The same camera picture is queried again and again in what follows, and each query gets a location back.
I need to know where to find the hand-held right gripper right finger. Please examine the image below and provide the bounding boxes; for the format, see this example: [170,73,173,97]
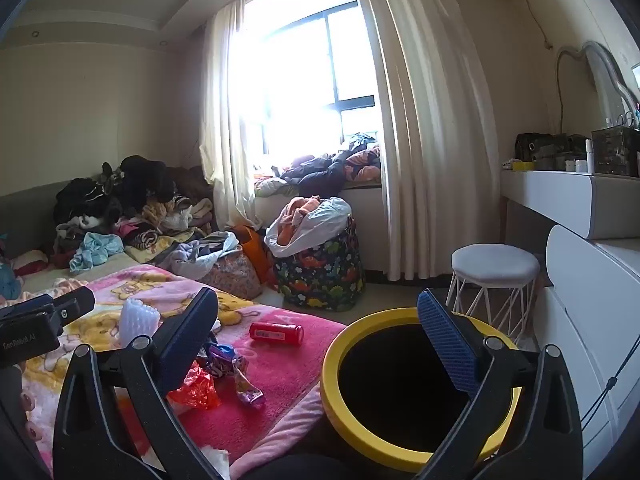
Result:
[416,288,584,480]

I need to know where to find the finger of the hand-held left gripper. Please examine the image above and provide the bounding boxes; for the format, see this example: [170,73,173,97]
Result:
[0,287,96,332]

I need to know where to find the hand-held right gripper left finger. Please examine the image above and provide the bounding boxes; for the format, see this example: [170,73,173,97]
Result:
[52,286,236,480]

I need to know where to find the white foam fruit net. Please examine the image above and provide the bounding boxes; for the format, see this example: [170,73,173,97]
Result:
[119,297,162,348]

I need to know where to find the purple foil snack wrapper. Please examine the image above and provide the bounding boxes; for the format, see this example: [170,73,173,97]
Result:
[227,355,266,411]

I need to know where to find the red cylindrical container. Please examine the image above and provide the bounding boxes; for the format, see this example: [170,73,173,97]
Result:
[249,321,305,347]

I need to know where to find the yellow round trash bin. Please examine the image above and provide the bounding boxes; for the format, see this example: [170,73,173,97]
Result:
[320,307,523,473]

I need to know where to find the blue red snack wrapper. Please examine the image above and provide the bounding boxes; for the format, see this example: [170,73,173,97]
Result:
[197,342,246,376]

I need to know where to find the red plastic wrapper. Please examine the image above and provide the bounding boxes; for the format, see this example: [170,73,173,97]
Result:
[167,362,222,411]

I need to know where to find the teal garment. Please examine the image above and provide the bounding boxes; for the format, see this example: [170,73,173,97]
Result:
[0,260,23,301]

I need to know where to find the light blue garment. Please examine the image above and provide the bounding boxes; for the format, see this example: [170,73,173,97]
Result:
[69,232,125,273]

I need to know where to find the pink floral bag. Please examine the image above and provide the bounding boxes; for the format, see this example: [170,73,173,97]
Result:
[197,255,263,301]

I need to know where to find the white grey garment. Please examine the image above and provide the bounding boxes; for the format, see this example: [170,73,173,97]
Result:
[155,232,241,278]

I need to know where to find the grey bed headboard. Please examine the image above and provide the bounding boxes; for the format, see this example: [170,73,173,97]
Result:
[0,165,151,261]

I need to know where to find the pink cartoon bear blanket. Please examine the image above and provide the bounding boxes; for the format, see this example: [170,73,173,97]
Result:
[0,265,348,480]

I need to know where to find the orange bag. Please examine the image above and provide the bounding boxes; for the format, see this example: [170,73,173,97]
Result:
[232,225,278,291]

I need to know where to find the white crumpled tissue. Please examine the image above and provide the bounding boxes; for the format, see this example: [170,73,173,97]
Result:
[200,447,232,480]

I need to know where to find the dinosaur print fabric basket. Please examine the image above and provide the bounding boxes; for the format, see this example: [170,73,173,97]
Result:
[272,220,366,313]

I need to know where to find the pile of dark clothes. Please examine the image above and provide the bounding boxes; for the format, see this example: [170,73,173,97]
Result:
[52,155,216,266]

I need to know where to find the white drawer cabinet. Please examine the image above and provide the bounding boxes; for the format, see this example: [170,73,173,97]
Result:
[530,225,640,480]

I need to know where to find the white plastic bag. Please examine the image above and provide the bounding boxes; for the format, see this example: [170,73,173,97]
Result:
[264,197,353,261]

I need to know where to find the orange cloth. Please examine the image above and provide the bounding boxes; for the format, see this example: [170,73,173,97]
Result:
[277,195,321,246]

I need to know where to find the white vanity desk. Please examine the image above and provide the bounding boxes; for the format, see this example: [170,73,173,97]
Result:
[500,167,640,241]

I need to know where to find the cream thick curtain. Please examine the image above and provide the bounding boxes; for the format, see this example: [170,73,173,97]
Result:
[347,0,501,281]

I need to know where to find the camouflage bag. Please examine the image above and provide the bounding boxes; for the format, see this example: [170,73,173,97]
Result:
[515,132,591,171]

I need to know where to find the pile of bedding and jackets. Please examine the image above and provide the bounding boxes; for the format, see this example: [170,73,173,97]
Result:
[255,132,383,196]

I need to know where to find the cream sheer curtain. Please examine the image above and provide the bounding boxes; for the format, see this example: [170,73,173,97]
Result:
[199,0,266,231]

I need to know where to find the dark clear organizer box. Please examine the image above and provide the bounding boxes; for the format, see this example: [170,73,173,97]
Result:
[591,126,640,177]

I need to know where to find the white wire stool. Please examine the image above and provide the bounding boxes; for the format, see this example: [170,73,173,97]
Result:
[446,243,542,346]

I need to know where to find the black cable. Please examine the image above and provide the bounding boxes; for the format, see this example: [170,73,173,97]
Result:
[580,332,640,436]

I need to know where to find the wavy frame mirror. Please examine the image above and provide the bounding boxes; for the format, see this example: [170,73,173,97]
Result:
[556,41,640,128]

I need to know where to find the thin wall cable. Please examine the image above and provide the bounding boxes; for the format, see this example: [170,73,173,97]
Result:
[506,0,554,51]

